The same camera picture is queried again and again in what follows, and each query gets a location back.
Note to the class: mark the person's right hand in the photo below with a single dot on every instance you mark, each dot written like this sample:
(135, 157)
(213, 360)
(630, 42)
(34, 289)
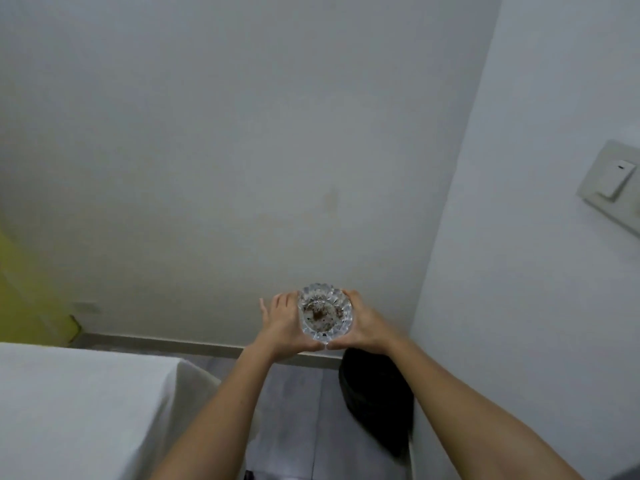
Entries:
(369, 327)

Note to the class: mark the person's left hand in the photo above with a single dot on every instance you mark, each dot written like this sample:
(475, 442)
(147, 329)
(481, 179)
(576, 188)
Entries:
(281, 326)

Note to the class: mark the person's right thumb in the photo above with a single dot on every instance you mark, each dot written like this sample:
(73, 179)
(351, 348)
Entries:
(340, 343)

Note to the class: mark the person's left thumb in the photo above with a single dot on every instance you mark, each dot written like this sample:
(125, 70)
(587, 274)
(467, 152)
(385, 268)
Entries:
(311, 346)

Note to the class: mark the clear glass ashtray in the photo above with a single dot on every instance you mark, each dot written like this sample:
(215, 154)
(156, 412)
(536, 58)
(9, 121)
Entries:
(325, 312)

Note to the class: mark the person's left forearm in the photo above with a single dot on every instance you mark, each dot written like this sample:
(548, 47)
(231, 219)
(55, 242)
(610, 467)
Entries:
(212, 414)

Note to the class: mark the person's right forearm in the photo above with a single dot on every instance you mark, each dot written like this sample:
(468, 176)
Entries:
(480, 419)

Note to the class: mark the black trash bin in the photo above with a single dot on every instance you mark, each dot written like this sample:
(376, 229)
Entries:
(377, 402)

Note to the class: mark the grey skirting board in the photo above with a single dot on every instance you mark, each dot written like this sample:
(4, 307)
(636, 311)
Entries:
(200, 347)

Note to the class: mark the white bed sheet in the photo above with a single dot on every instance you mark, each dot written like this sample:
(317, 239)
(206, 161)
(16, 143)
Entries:
(95, 412)

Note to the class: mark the yellow wooden panel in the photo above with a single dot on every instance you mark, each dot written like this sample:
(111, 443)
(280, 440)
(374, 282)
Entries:
(27, 299)

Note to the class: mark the white wall switch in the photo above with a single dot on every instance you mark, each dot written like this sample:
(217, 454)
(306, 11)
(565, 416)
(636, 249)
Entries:
(611, 187)

